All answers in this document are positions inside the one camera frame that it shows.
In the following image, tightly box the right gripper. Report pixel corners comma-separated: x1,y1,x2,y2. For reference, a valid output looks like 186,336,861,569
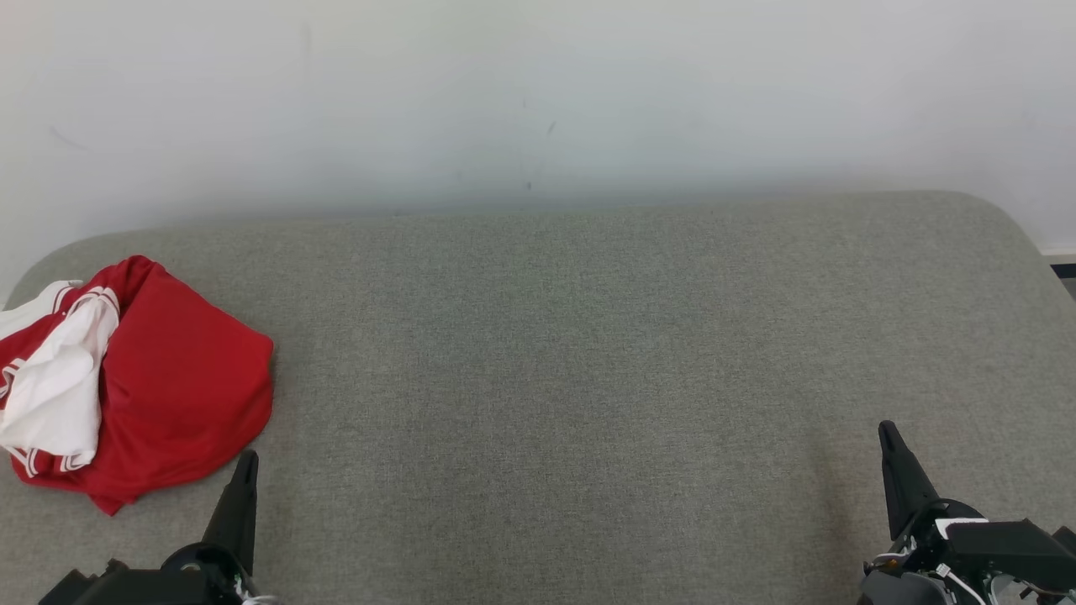
857,420,994,605

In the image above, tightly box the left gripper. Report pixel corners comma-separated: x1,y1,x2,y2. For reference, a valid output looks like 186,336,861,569
160,450,259,605

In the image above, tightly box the red and white garment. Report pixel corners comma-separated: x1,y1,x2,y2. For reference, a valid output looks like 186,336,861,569
0,255,276,516

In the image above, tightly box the grey fabric sofa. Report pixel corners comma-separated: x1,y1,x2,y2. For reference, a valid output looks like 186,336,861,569
0,191,1076,605

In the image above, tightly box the white right gripper cable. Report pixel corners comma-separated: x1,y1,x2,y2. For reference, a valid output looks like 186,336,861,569
933,563,989,605

